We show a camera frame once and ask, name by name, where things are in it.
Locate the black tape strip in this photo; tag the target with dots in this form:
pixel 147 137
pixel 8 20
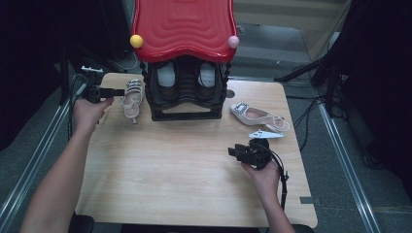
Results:
pixel 309 200

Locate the dark round table grommet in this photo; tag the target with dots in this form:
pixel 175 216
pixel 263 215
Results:
pixel 230 93

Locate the red and black shoe rack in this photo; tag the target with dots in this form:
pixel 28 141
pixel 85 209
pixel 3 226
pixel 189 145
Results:
pixel 184 29

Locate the dark curtain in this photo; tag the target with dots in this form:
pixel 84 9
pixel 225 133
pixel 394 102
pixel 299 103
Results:
pixel 32 48
pixel 382 64

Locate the black leather shoe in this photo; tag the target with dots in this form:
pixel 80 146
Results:
pixel 166 76
pixel 207 76

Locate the metal floor rail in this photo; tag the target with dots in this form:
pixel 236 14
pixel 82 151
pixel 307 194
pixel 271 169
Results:
pixel 346 161
pixel 32 152

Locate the person's right hand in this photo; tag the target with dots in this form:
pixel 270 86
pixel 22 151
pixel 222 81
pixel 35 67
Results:
pixel 265 179

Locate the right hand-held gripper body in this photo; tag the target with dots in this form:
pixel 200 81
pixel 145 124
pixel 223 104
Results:
pixel 257 153

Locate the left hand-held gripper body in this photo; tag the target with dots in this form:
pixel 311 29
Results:
pixel 94 92

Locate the black upright stand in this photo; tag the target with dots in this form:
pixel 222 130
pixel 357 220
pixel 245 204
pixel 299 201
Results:
pixel 64 77

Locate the black tripod stand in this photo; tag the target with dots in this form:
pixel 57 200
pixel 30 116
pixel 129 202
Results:
pixel 298 70

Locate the white slingback heeled shoe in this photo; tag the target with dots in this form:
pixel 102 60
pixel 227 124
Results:
pixel 131 108
pixel 249 116

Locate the person's left hand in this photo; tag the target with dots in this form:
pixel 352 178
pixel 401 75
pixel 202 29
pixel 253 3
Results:
pixel 87 115

